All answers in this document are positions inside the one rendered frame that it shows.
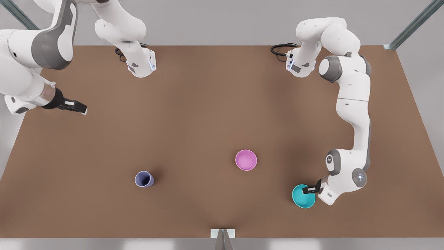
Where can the teal blue bowl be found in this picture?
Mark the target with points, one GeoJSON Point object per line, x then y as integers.
{"type": "Point", "coordinates": [302, 198]}

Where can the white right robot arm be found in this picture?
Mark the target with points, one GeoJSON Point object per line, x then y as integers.
{"type": "Point", "coordinates": [20, 52]}

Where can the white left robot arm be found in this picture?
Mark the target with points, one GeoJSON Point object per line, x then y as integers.
{"type": "Point", "coordinates": [350, 90]}

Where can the pink bowl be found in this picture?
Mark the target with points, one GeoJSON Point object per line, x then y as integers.
{"type": "Point", "coordinates": [246, 160]}

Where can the lavender purple cup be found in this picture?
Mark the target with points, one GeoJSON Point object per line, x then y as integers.
{"type": "Point", "coordinates": [143, 179]}

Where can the silver frame post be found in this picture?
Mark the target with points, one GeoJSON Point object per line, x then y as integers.
{"type": "Point", "coordinates": [222, 239]}
{"type": "Point", "coordinates": [20, 14]}
{"type": "Point", "coordinates": [412, 25]}

